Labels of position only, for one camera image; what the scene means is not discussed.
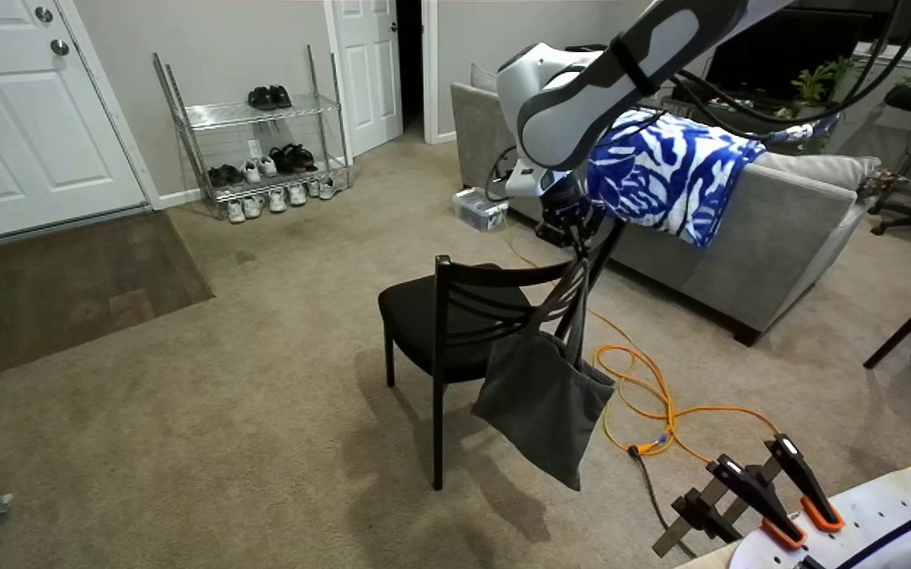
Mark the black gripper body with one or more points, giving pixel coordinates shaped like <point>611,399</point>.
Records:
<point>568,215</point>

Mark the white sneakers on floor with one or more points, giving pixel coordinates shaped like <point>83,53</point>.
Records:
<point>262,188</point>

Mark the grey tote bag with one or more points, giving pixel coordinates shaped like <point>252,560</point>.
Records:
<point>536,388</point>

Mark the black shoes middle shelf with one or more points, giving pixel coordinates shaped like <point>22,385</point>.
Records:
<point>293,158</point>

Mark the white entry door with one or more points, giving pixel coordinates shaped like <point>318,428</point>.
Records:
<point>60,155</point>

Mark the brown door mat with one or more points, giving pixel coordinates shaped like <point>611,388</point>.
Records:
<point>87,284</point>

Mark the clear plastic box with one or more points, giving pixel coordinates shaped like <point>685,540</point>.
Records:
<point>480,209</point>

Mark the metal wire shoe rack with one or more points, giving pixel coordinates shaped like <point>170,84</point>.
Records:
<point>236,135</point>

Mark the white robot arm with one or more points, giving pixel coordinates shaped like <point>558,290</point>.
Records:
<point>576,121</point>

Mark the black shoes top shelf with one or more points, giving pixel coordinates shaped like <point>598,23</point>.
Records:
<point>269,100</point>

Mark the blue white blanket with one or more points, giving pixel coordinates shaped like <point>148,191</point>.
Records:
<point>668,171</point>

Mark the grey sofa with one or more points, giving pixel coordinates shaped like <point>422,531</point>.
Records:
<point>787,221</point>

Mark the black wooden chair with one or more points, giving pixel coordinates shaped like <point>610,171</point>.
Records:
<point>451,321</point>

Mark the white interior door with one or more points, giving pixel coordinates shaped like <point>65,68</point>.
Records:
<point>368,55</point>

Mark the black shoes shelf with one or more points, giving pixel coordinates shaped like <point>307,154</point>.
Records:
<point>293,158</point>
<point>269,100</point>

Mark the round grey robot base plate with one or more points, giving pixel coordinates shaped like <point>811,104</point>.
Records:
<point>868,511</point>

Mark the black orange bar clamp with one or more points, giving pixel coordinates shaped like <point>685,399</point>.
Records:
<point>814,501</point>

